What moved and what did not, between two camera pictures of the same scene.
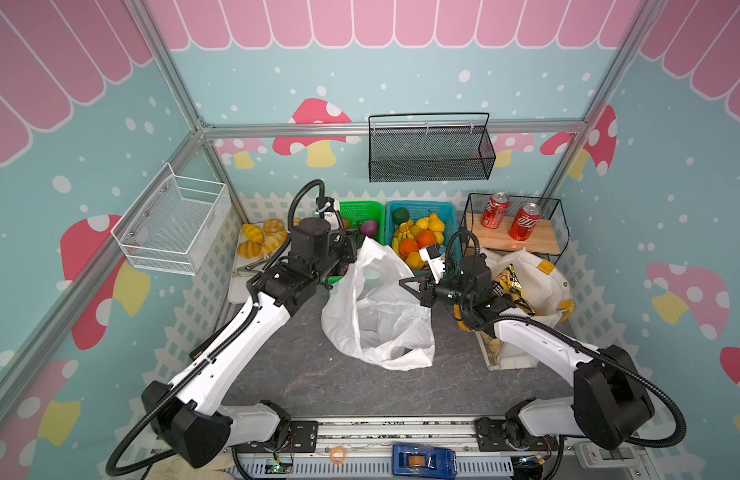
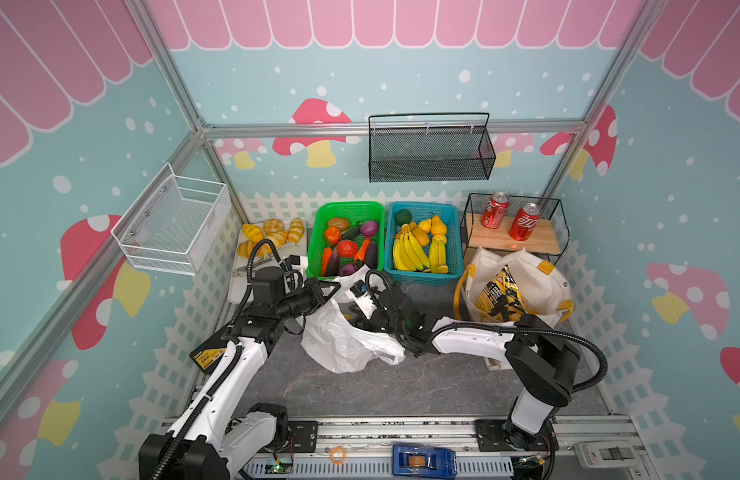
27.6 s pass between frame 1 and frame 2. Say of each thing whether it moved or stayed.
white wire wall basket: stayed
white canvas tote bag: stayed
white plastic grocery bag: moved
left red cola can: stayed
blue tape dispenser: stayed
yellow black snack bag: stayed
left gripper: moved
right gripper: moved
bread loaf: stayed
